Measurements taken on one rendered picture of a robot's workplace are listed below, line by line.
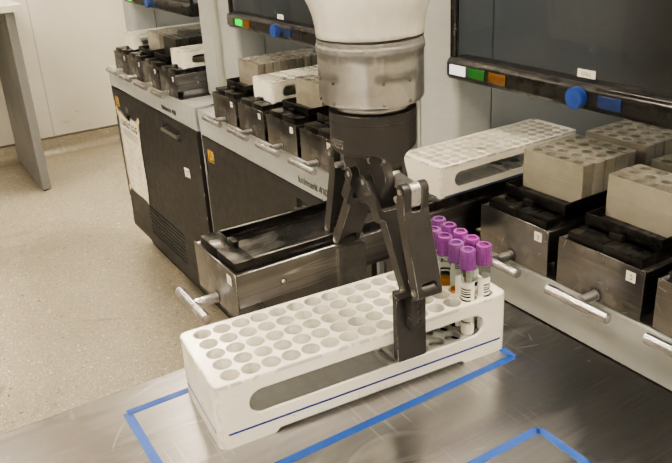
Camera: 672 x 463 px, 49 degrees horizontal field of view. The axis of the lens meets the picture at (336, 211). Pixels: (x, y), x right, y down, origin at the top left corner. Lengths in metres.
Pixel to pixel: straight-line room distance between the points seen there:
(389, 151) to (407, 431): 0.24
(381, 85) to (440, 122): 0.73
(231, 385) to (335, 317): 0.13
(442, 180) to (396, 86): 0.54
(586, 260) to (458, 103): 0.40
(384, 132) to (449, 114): 0.69
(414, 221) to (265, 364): 0.18
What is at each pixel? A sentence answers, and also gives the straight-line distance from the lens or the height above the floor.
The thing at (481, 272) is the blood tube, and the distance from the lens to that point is 0.71.
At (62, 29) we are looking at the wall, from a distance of 4.49.
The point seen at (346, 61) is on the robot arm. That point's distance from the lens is 0.59.
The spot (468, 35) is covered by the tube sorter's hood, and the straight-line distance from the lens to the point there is 1.22.
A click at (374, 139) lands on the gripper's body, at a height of 1.06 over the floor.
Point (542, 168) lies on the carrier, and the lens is 1.14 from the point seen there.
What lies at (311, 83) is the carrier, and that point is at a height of 0.88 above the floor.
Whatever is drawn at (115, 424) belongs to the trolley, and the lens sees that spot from 0.71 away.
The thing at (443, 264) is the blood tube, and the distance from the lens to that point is 0.73.
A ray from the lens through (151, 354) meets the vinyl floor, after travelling 2.37.
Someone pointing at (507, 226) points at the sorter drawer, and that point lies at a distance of 1.11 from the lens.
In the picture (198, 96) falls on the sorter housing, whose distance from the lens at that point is 2.25.
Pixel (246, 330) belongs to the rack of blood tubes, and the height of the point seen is 0.88.
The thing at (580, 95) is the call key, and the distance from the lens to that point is 1.04.
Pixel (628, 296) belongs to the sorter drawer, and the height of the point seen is 0.77.
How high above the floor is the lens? 1.24
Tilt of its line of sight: 22 degrees down
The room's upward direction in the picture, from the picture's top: 3 degrees counter-clockwise
